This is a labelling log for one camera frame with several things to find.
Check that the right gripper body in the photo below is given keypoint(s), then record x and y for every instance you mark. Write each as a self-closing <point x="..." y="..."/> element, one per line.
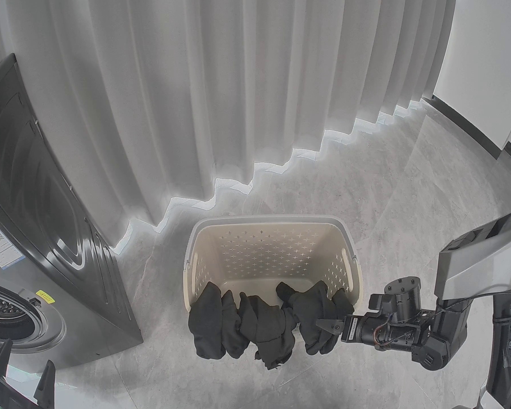
<point x="366" y="329"/>

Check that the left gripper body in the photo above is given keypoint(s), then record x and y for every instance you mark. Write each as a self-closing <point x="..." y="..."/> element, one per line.
<point x="4" y="392"/>

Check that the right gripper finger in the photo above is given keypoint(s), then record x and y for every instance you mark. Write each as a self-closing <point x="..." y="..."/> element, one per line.
<point x="330" y="326"/>

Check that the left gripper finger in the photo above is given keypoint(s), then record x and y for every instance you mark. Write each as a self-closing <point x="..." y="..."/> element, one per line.
<point x="2" y="358"/>
<point x="46" y="384"/>

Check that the heap of dark clothes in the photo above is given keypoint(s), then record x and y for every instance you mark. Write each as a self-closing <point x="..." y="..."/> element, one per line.
<point x="264" y="318"/>

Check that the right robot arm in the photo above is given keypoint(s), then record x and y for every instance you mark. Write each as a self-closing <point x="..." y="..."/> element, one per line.
<point x="472" y="279"/>

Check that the cream laundry basket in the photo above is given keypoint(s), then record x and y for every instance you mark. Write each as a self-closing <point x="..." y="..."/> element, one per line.
<point x="264" y="254"/>

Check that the grey washing machine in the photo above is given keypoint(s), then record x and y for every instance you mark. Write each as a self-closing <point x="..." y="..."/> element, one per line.
<point x="38" y="228"/>

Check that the white curtain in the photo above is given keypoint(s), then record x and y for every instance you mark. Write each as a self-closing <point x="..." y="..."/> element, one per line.
<point x="221" y="79"/>

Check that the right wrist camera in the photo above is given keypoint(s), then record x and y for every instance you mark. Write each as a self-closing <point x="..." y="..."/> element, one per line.
<point x="377" y="303"/>

